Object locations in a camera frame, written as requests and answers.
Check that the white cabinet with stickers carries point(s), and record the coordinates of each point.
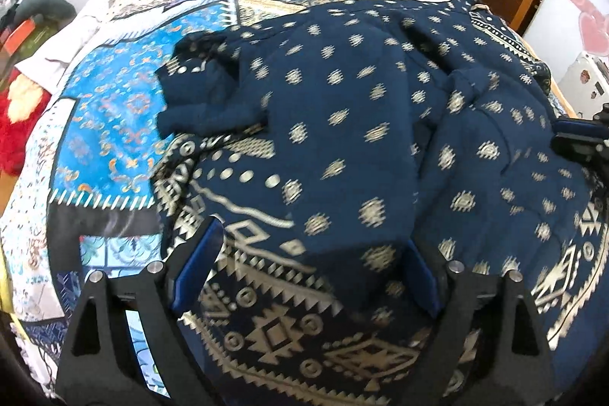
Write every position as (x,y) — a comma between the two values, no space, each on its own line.
(585,85)

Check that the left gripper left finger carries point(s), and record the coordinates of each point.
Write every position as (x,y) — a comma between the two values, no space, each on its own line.
(124,344)

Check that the red plush toy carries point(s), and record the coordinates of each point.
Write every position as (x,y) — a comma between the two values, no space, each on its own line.
(22,104)

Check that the white pillow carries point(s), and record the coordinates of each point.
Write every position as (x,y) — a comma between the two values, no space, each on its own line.
(47,66)

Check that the navy patterned garment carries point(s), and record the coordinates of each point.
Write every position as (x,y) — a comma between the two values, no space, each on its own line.
(353,150)

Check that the clothes pile with orange box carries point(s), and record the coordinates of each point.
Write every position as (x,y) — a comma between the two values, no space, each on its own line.
(26,25)

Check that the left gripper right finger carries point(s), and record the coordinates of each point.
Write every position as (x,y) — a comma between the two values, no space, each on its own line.
(512,364)

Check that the blue patchwork bedspread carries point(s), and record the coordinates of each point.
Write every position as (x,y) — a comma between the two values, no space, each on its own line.
(83,201)

